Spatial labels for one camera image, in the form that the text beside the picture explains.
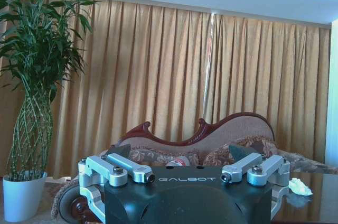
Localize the white plant pot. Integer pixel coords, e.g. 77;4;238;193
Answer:
2;171;48;222

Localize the tall green bamboo plant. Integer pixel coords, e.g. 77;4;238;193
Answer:
0;0;100;182

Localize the plastic bottle with red label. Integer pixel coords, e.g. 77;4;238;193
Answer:
165;155;190;167

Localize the golden pleated curtain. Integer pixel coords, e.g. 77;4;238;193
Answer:
204;12;332;163
0;0;214;182

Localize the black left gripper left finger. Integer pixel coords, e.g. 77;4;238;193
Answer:
77;143;156;222

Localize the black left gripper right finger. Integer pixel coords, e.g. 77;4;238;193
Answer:
221;143;292;219

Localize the upholstered armrest with wooden rosette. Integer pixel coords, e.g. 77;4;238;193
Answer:
50;178;92;222

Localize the crumpled white tissue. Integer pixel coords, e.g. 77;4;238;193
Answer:
288;178;314;197

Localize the floral sofa cushion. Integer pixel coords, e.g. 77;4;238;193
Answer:
202;143;240;166
128;146;200;167
236;136;278;162

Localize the carved wooden upholstered sofa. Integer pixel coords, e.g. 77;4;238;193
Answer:
107;112;338;175

